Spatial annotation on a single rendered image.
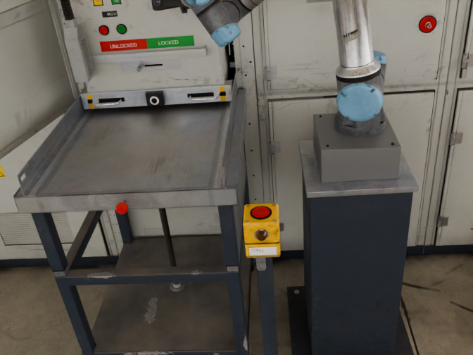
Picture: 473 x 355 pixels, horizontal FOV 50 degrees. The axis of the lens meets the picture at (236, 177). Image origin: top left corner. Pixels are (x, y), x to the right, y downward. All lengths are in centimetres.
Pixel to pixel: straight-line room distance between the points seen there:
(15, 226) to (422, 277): 182
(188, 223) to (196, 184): 92
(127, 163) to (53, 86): 57
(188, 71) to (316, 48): 46
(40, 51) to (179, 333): 110
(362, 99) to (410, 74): 65
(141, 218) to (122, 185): 88
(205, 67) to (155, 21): 22
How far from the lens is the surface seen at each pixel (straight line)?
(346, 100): 136
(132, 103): 187
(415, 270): 240
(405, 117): 205
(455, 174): 224
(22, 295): 256
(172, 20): 175
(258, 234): 114
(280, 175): 211
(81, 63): 176
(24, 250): 261
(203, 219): 227
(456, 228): 240
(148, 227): 235
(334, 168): 151
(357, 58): 134
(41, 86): 196
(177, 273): 160
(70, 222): 242
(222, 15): 140
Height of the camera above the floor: 158
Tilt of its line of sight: 32 degrees down
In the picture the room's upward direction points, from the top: 6 degrees counter-clockwise
